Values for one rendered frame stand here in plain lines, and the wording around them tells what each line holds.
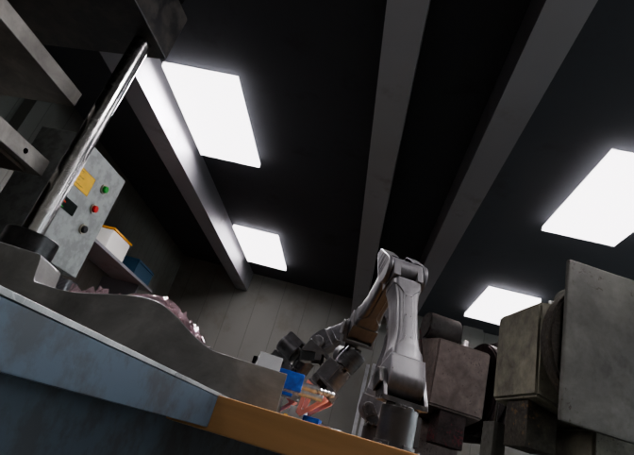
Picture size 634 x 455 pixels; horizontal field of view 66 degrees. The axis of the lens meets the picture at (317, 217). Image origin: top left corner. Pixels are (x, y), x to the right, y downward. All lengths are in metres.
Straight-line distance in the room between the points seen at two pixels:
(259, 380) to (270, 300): 7.31
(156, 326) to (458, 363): 4.74
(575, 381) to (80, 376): 3.46
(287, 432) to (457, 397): 4.74
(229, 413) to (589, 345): 3.34
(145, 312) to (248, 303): 7.34
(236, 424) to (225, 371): 0.13
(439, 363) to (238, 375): 4.59
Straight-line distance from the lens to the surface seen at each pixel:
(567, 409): 3.61
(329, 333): 1.53
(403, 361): 0.91
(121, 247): 5.64
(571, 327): 3.74
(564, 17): 2.61
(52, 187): 1.54
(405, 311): 0.98
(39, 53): 1.59
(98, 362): 0.37
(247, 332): 7.94
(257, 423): 0.60
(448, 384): 5.27
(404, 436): 0.87
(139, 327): 0.73
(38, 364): 0.33
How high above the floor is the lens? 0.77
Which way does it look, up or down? 25 degrees up
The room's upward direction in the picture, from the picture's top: 17 degrees clockwise
